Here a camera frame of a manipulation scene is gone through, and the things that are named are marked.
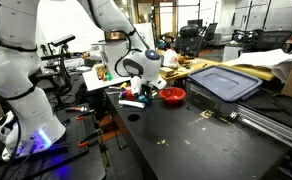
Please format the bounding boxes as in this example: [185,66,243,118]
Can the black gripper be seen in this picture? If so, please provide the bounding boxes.
[140,82,157,102]

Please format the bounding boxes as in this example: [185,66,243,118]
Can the red toy mug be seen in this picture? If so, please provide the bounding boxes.
[124,85,136,101]

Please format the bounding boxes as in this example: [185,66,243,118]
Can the white tube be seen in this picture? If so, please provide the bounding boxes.
[117,99,147,110]

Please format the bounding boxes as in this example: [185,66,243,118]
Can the red plastic bowl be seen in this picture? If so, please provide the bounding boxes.
[158,86,187,105]

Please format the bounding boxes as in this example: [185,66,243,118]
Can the flat tan cardboard box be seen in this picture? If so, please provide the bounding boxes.
[159,66,176,78]

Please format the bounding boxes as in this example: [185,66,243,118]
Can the white box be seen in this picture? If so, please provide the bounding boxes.
[91,39,131,79]

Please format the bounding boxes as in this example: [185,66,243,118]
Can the wooden table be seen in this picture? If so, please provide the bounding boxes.
[155,49,222,83]

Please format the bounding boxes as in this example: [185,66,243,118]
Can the white flat board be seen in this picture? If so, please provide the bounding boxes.
[81,68,132,92]

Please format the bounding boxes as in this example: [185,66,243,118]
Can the orange black clamp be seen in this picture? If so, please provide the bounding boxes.
[77,129,103,149]
[74,110,96,122]

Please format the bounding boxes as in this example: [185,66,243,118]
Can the black office chair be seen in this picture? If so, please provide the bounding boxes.
[204,22,219,43]
[175,23,204,58]

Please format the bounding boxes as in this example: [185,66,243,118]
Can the dark blue bin lid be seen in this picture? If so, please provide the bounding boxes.
[187,65,264,103]

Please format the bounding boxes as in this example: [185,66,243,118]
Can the white low cabinet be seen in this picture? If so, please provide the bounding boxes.
[221,44,245,63]

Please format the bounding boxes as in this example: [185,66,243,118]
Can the yellow board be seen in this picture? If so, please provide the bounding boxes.
[220,59,277,82]

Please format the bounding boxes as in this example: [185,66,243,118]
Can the white paper pile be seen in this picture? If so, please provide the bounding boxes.
[231,48,292,84]

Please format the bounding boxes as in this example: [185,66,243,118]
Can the black mesh chair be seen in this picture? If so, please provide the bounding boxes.
[252,29,292,53]

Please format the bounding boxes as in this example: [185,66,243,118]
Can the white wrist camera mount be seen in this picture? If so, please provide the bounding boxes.
[130,75,143,96]

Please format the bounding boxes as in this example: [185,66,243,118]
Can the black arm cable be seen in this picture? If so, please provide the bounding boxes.
[114,29,154,78]

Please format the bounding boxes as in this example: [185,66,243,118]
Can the orange handled wrench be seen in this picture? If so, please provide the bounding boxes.
[64,105,89,114]

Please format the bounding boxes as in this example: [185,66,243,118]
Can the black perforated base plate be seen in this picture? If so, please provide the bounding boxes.
[0,105,92,180]

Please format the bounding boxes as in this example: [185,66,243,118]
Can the black camera stand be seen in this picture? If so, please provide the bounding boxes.
[35,33,77,101]

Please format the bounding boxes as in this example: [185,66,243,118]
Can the aluminium frame side table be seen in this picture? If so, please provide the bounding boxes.
[185,79,292,156]

